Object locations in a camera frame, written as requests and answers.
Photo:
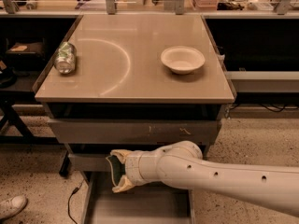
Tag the middle grey drawer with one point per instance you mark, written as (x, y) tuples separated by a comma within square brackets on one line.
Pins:
[(99, 162)]

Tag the grey drawer cabinet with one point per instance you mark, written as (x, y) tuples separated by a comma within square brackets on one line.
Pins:
[(120, 75)]

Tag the black table leg frame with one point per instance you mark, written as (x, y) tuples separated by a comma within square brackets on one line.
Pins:
[(12, 117)]

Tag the white sneaker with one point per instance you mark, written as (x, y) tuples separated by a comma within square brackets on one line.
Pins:
[(12, 206)]

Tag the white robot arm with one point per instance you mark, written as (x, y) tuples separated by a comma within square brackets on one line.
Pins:
[(181, 166)]

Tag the dark green yellow sponge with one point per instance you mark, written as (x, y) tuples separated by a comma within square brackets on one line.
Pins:
[(117, 169)]

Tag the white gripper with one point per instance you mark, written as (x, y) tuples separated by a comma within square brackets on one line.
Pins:
[(133, 169)]

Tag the bottom open grey drawer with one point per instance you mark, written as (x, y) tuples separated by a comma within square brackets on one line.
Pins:
[(151, 204)]

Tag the crushed green soda can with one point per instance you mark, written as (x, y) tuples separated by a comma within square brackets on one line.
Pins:
[(65, 59)]

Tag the top grey drawer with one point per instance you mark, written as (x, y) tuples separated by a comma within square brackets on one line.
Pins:
[(133, 132)]

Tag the dark box on shelf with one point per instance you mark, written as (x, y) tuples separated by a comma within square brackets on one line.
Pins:
[(26, 56)]

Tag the white paper bowl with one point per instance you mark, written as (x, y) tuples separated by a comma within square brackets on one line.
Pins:
[(182, 60)]

